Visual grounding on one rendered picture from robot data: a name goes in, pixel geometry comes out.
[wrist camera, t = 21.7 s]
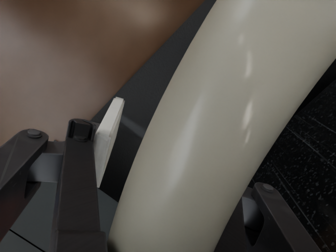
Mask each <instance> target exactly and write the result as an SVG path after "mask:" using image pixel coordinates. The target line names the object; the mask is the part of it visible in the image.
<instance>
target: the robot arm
mask: <svg viewBox="0 0 336 252"><path fill-rule="evenodd" d="M124 104H125V100H124V99H123V98H120V97H116V98H114V99H113V101H112V103H111V105H110V106H109V108H108V110H107V112H106V114H105V116H104V118H103V120H102V122H101V124H100V123H96V122H92V121H89V120H86V119H80V118H74V119H71V120H69V122H68V127H67V132H66V138H65V141H48V140H49V136H48V134H47V133H45V132H43V131H40V130H36V129H25V130H21V131H19V132H18V133H17V134H16V135H14V136H13V137H12V138H11V139H9V140H8V141H7V142H6V143H4V144H3V145H2V146H1V147H0V242H1V241H2V239H3V238H4V237H5V235H6V234H7V232H8V231H9V230H10V228H11V227H12V225H13V224H14V223H15V221H16V220H17V218H18V217H19V216H20V214H21V213H22V211H23V210H24V209H25V207H26V206H27V204H28V203H29V202H30V200H31V199H32V197H33V196H34V195H35V193H36V192H37V190H38V189H39V188H40V186H41V182H53V183H57V188H56V195H55V203H54V211H53V219H52V226H51V234H50V242H49V249H48V252H108V247H107V237H106V233H105V232H104V231H101V228H100V216H99V203H98V191H97V188H99V187H100V184H101V181H102V178H103V176H104V173H105V170H106V167H107V164H108V161H109V158H110V155H111V152H112V149H113V146H114V143H115V140H116V137H117V132H118V128H119V124H120V120H121V116H122V112H123V108H124ZM214 252H322V251H321V250H320V248H319V247H318V246H317V244H316V243H315V242H314V240H313V239H312V237H311V236H310V235H309V233H308V232H307V230H306V229H305V228H304V226H303V225H302V223H301V222H300V221H299V219H298V218H297V217H296V215H295V214H294V212H293V211H292V210H291V208H290V207H289V205H288V204H287V203H286V201H285V200H284V198H283V197H282V196H281V194H280V193H279V192H278V191H277V190H276V189H275V188H274V187H273V186H271V185H269V184H267V183H262V182H256V183H255V184H254V186H253V188H250V187H248V186H247V188H246V189H245V191H244V193H243V195H242V197H241V198H240V200H239V202H238V204H237V205H236V207H235V209H234V211H233V213H232V215H231V217H230V219H229V221H228V223H227V225H226V227H225V229H224V231H223V233H222V235H221V237H220V239H219V241H218V243H217V245H216V247H215V250H214Z"/></svg>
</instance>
